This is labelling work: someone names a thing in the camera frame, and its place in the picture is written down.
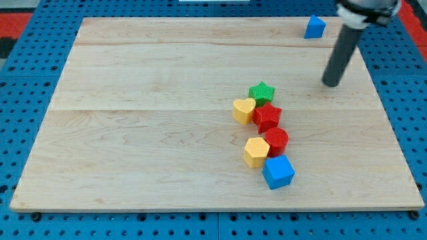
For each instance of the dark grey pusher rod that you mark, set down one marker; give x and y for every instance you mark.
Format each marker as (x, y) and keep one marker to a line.
(344, 48)

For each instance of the blue triangle block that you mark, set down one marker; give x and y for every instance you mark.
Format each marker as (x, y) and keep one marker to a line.
(315, 28)

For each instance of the blue cube block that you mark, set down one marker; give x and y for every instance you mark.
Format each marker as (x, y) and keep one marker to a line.
(278, 172)

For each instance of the yellow hexagon block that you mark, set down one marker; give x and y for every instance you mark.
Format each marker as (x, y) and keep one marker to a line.
(256, 152)

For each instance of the black white robot wrist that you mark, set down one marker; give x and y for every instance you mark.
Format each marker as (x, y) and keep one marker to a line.
(358, 14)

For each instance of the green star block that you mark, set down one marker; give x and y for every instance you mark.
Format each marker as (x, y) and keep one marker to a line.
(261, 93)

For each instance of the wooden board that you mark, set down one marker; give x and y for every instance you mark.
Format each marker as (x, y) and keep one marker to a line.
(141, 121)

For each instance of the yellow heart block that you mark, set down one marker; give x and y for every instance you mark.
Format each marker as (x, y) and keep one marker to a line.
(243, 110)

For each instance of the red cylinder block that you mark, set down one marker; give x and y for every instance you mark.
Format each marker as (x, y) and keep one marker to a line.
(278, 139)

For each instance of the red star block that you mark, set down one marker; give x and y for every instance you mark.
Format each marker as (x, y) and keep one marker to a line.
(266, 117)

